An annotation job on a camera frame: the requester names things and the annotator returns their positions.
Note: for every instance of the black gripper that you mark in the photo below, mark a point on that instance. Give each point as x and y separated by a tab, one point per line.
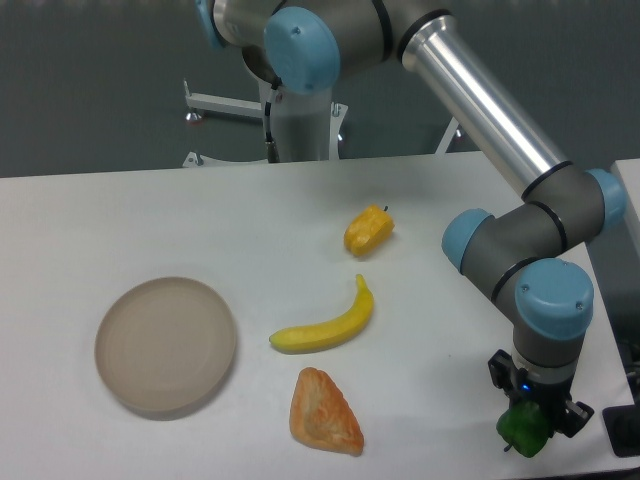
553	399

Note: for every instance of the green toy pepper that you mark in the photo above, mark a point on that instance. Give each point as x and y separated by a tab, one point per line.
525	428

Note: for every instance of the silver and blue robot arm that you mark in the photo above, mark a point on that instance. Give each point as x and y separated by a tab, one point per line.
304	47

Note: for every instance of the yellow toy bell pepper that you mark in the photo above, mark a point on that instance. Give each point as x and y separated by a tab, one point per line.
368	230

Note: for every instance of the beige round plate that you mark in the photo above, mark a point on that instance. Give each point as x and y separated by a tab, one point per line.
165	347

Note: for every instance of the black device at table edge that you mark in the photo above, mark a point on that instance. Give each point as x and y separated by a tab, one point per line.
622	425

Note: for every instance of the yellow toy banana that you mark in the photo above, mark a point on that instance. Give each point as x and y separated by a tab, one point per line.
330	333

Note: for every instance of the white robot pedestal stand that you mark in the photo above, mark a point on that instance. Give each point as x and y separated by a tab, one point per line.
296	127

